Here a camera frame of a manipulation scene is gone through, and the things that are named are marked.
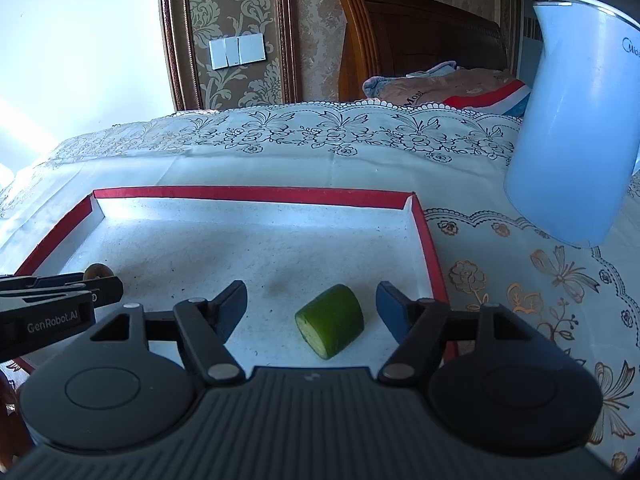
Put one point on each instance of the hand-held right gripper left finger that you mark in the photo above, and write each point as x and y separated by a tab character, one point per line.
231	307

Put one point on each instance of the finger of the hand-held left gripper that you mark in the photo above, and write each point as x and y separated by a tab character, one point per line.
40	281
107	291

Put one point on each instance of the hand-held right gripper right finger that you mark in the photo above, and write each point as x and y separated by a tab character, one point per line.
392	312

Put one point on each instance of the brown longan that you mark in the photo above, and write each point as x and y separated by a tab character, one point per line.
98	271

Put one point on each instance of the green cucumber piece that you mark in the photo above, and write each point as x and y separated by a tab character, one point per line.
335	315

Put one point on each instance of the red cardboard tray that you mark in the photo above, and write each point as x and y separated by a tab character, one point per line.
250	240

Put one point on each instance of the light fleece cloth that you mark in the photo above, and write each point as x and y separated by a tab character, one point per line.
380	85

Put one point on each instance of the folded colourful blanket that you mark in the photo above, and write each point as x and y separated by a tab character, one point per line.
475	90

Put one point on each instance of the light blue electric kettle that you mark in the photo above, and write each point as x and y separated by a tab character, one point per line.
565	135

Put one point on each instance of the white wall switch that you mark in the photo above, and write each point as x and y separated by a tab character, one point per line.
240	51

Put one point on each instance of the wooden wall panel frame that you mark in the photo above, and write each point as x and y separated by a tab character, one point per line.
286	35

